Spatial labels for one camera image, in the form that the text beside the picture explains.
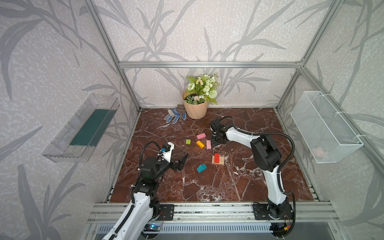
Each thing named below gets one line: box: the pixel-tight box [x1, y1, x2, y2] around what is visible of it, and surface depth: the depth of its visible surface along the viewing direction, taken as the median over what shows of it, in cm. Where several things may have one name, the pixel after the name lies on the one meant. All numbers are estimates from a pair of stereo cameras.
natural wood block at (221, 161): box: [211, 158, 225, 165], surface depth 93 cm
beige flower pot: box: [182, 90, 209, 120], surface depth 106 cm
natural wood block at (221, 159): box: [212, 155, 225, 163], surface depth 93 cm
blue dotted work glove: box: [164, 107, 187, 124], surface depth 118 cm
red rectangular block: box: [214, 153, 220, 163], surface depth 93 cm
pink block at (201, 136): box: [196, 132, 207, 140], surface depth 104 cm
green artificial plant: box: [184, 73, 220, 105], surface depth 98 cm
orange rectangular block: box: [196, 140, 205, 149], surface depth 101 cm
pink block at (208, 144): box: [206, 140, 212, 150], surface depth 99 cm
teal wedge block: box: [196, 163, 208, 173], surface depth 90 cm
